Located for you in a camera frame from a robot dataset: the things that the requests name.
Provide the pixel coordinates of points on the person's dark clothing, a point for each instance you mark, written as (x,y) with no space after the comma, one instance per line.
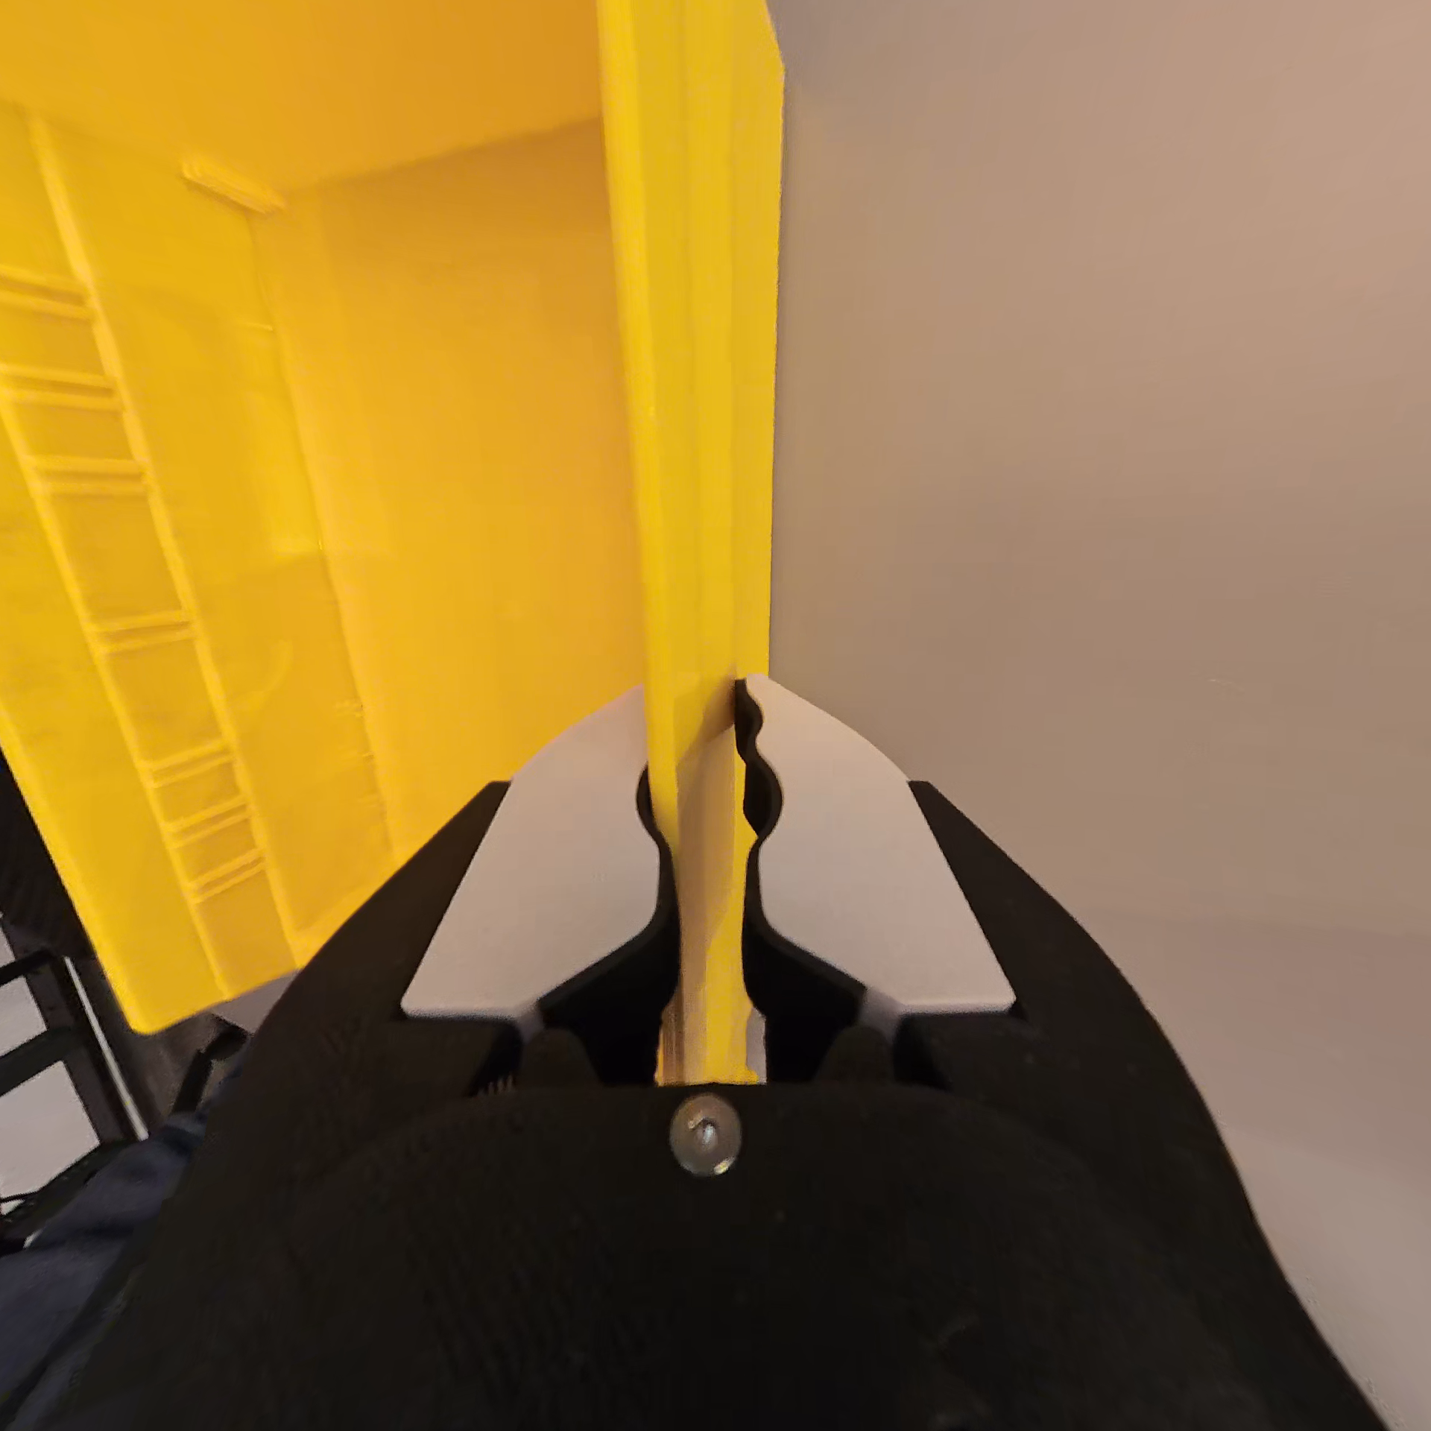
(76,1290)

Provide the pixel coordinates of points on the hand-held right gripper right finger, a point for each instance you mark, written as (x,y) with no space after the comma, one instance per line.
(876,887)

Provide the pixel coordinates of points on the yellow plastic box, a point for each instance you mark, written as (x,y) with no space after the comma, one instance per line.
(393,449)

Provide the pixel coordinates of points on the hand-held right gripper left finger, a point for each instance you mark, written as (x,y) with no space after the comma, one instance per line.
(553,889)

